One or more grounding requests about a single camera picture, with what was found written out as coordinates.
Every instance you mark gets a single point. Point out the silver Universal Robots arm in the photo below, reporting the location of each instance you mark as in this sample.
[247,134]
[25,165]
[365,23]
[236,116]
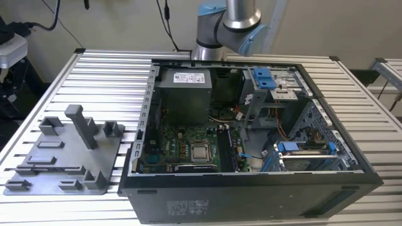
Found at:
[238,26]

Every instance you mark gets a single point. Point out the black empty RAM slot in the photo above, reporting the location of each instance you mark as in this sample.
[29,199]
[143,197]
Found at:
[220,150]

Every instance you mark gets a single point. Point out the black table corner cap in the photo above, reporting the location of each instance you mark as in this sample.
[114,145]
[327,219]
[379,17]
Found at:
[79,50]
[334,58]

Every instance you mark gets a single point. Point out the grey parts rack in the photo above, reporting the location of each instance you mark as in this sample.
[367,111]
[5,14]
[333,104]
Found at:
[72,164]

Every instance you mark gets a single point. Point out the small black hanging object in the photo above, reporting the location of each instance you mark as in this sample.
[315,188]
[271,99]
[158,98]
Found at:
[86,4]

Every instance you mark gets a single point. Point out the grey power supply unit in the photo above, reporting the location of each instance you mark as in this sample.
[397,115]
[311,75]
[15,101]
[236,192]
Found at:
[184,103]

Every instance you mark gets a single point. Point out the green motherboard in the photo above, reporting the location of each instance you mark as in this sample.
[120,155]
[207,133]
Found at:
[175,141]

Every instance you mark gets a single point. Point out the silver CPU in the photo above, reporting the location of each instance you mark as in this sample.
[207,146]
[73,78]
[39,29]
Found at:
[200,153]

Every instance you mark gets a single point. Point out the black graphics card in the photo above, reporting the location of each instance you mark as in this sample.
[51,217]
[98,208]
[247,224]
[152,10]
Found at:
[194,168]

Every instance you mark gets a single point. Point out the blue plastic drive latch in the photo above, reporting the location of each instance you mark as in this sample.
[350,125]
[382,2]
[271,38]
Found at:
[262,77]

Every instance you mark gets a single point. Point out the black PC case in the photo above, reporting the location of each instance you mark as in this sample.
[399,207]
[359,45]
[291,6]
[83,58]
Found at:
[219,200]

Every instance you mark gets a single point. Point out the metal drive cage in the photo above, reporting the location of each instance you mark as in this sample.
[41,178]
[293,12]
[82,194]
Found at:
[282,95]

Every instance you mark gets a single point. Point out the hard disk in blue carrier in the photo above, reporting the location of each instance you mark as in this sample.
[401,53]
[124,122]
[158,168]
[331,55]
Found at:
[289,147]

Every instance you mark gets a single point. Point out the black box behind table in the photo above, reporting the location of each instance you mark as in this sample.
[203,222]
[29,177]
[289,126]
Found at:
[363,77]

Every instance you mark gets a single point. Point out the metal side table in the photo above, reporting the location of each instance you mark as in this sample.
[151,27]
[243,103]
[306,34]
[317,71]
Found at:
[389,70]

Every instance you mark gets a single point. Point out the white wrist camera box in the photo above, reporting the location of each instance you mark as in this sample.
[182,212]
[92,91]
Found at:
[12,51]

